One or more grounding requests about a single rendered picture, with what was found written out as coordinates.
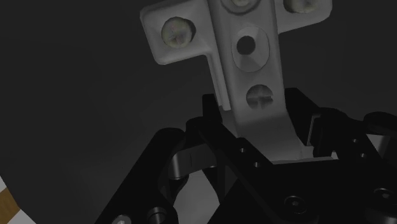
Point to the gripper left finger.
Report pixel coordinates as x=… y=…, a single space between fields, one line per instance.
x=145 y=173

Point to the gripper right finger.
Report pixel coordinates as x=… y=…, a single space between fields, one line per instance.
x=344 y=133

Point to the white metal bracket with screws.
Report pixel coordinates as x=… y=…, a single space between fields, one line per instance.
x=254 y=71

